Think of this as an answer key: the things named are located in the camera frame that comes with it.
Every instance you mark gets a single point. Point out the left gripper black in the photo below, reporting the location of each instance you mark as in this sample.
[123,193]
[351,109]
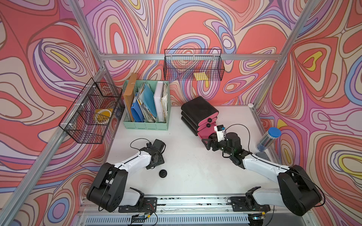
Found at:
[161,160]

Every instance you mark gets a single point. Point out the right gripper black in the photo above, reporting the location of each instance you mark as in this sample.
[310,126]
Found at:
[214,142]

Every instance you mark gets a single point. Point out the pink bottom drawer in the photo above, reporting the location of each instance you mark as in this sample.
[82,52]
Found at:
[207,131]

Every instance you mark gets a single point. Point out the pink top drawer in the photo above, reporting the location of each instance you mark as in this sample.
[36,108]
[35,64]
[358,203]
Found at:
[208,117]

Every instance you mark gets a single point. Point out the black round earphone case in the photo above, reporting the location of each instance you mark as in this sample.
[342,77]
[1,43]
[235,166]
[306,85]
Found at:
[163,173]

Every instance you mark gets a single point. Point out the black drawer cabinet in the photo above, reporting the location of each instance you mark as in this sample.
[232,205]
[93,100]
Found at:
[194,111]

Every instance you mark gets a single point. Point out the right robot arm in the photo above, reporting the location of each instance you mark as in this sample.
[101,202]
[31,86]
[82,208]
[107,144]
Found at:
[295,189]

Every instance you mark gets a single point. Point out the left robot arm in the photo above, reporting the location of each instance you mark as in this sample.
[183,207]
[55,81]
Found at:
[108,190]

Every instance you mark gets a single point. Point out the blue folder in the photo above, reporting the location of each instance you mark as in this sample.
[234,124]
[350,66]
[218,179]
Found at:
[137,112]

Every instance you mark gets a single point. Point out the green file organizer box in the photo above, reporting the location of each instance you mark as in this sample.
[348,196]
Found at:
[153,126]

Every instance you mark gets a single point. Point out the white binder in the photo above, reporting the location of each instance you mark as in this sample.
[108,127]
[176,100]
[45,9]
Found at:
[158,101]

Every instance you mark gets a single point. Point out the grey eraser block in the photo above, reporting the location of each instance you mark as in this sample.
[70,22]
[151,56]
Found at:
[263,155]

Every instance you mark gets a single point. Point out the teal plastic folder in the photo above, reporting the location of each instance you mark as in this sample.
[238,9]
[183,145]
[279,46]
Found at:
[147,97]

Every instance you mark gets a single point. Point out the blue capped clear tube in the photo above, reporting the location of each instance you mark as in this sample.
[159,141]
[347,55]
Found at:
[268,138]

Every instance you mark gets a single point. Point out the brown cardboard folder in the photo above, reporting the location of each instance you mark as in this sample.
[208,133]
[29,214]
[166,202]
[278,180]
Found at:
[129,94]

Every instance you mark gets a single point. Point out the yellow tape roll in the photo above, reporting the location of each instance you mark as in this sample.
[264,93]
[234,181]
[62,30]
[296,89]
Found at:
[102,116]

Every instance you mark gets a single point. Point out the yellow sticky note pad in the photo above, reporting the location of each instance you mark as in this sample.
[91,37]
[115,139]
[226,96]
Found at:
[200,76]

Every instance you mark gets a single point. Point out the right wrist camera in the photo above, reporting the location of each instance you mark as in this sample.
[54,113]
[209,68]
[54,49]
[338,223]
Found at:
[220,132]

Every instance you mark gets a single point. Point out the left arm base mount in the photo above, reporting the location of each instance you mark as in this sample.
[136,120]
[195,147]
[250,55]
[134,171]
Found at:
[148,205]

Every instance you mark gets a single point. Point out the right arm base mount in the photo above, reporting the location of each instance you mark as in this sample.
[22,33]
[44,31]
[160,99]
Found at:
[247,203]

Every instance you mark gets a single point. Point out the black wire basket left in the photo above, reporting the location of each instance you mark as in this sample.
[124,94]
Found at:
[79,123]

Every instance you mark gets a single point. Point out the black wire basket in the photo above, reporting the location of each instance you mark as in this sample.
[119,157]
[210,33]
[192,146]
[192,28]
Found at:
[180,64]
[79,123]

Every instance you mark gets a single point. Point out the black wire basket back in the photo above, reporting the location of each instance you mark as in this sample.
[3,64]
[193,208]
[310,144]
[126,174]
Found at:
[180,64]

